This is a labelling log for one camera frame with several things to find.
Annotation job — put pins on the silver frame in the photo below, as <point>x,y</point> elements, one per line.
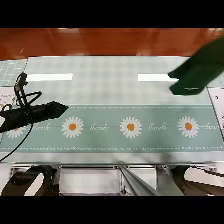
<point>140,181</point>

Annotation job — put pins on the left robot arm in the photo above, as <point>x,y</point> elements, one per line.
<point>23,183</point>

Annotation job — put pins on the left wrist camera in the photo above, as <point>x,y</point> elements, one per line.
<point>20,85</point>

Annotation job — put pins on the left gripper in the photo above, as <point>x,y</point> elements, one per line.
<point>45,110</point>

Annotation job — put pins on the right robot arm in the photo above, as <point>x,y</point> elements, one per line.
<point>200,181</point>

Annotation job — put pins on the dark green garment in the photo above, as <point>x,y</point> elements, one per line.
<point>200,71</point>

